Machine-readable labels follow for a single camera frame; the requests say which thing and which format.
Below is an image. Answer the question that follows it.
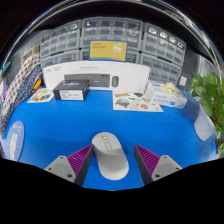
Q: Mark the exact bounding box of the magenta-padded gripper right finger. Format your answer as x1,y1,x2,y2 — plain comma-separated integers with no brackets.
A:
134,144,184,186

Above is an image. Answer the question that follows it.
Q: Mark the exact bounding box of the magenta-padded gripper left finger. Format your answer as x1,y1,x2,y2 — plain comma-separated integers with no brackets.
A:
44,143,95,187

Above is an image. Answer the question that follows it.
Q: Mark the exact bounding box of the grey computer mouse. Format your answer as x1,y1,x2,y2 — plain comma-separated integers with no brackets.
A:
91,131,130,181

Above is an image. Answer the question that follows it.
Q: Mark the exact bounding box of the white plant pot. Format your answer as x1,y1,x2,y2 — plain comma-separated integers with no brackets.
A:
193,108,216,142

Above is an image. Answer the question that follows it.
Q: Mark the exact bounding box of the white blue tissue box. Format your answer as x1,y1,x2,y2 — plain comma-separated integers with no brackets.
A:
144,80,188,110

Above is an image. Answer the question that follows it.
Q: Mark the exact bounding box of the cartoon sticker sheet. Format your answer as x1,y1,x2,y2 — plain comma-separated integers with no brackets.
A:
112,91,164,113
27,88,55,104

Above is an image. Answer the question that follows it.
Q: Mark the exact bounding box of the small black box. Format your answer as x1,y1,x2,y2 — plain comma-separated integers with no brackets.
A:
52,79,91,102

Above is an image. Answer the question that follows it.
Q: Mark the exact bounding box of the green leafy plant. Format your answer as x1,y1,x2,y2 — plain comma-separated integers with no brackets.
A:
190,73,224,158

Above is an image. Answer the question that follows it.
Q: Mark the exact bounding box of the yellow tool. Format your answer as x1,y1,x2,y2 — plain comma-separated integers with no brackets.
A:
33,78,43,91

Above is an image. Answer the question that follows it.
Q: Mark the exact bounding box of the long white keyboard box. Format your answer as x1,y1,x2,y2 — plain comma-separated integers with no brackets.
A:
42,60,151,94

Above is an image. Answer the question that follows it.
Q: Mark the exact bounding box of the red blue checked cloth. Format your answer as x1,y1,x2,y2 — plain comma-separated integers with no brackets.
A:
0,54,42,113

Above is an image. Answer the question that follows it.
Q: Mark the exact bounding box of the white woven basket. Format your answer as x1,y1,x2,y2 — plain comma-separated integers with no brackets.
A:
20,46,41,65

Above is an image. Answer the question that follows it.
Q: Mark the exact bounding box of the white wall plate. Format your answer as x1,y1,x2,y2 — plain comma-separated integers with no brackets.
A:
178,75,188,88

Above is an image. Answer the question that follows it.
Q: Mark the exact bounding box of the yellow card with blue frame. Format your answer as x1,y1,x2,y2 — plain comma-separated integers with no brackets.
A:
88,40,129,63

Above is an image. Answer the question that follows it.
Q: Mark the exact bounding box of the dark wall shelf unit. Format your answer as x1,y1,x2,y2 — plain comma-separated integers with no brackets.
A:
31,0,214,44

